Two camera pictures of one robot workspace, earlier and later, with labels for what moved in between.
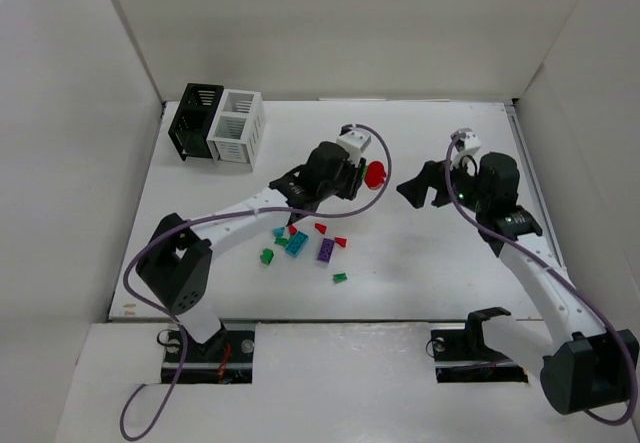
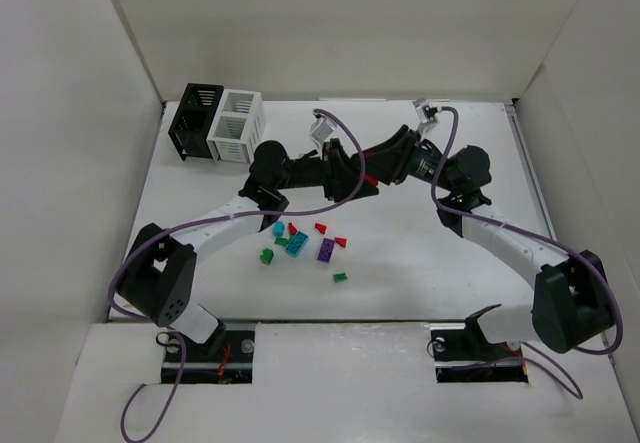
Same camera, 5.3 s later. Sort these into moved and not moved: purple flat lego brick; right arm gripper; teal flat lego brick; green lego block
Moved: right arm gripper
Not moved: purple flat lego brick; teal flat lego brick; green lego block
